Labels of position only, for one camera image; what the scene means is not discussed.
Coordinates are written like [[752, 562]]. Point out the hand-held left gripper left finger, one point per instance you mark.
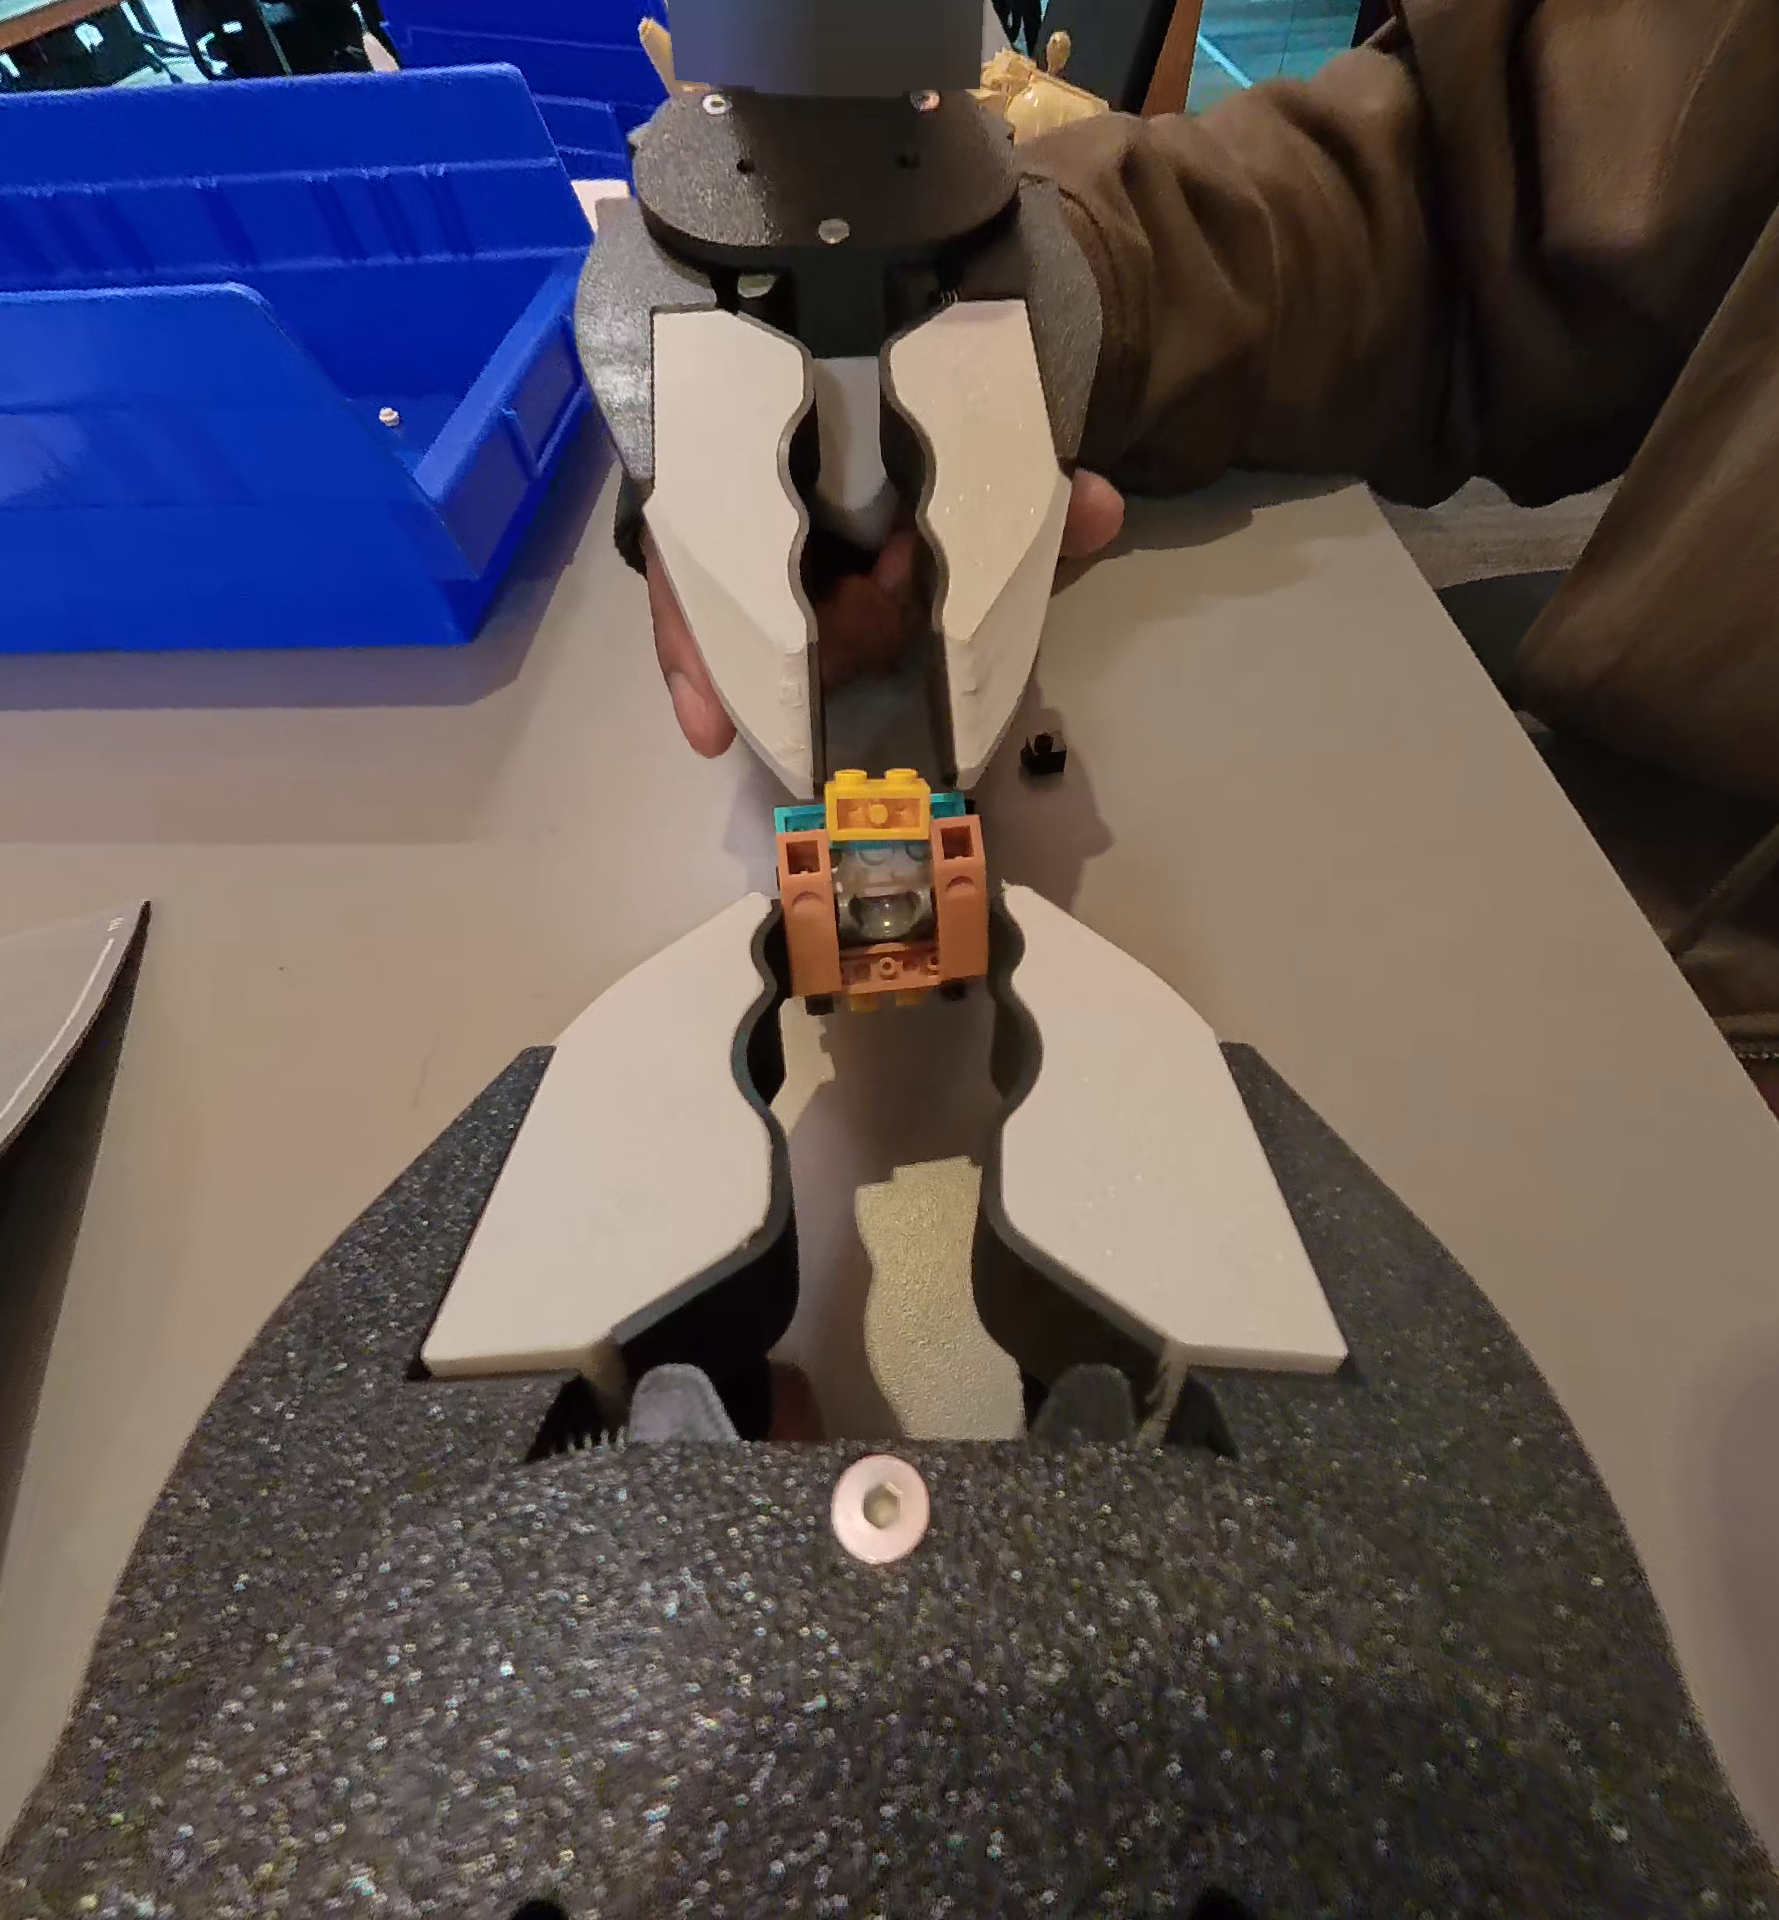
[[633, 1140]]

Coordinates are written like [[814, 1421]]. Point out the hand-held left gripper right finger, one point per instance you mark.
[[1144, 1170]]

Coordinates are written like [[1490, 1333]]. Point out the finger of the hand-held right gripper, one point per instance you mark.
[[994, 479], [716, 479]]

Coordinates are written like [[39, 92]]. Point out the brown teal toy brick model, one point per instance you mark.
[[814, 929]]

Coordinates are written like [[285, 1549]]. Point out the yellow toy brick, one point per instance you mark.
[[877, 809]]

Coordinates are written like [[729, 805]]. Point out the grey instruction booklet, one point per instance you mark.
[[18, 1049]]

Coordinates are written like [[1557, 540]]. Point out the grey desk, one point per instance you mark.
[[1279, 899]]

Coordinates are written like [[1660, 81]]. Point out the person's right hand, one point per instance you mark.
[[687, 698]]

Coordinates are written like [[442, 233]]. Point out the tan toy figure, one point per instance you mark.
[[1046, 98]]

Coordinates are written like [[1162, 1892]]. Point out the small black toy brick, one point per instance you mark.
[[1044, 753]]

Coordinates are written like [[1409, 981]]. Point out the person's brown jacket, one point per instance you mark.
[[1729, 599]]

